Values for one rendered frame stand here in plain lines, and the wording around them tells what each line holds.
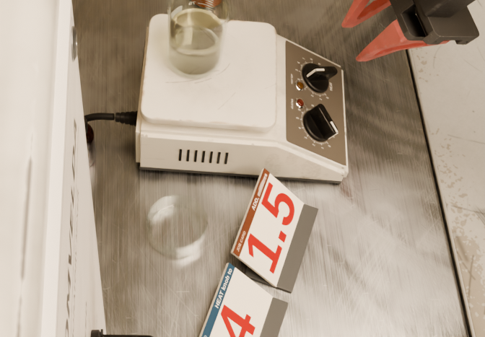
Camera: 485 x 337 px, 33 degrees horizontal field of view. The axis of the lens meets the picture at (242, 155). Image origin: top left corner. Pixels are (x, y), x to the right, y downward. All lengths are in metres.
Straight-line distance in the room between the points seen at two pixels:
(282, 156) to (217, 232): 0.09
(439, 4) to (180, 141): 0.25
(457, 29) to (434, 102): 0.20
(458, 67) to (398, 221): 0.21
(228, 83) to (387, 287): 0.23
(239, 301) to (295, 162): 0.14
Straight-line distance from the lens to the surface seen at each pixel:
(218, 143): 0.74
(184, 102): 0.73
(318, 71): 0.79
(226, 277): 0.70
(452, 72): 0.92
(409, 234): 0.80
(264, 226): 0.74
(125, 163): 0.80
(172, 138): 0.74
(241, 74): 0.75
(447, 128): 0.88
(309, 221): 0.78
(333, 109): 0.81
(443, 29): 0.69
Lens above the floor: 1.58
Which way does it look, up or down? 58 degrees down
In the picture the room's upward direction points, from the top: 11 degrees clockwise
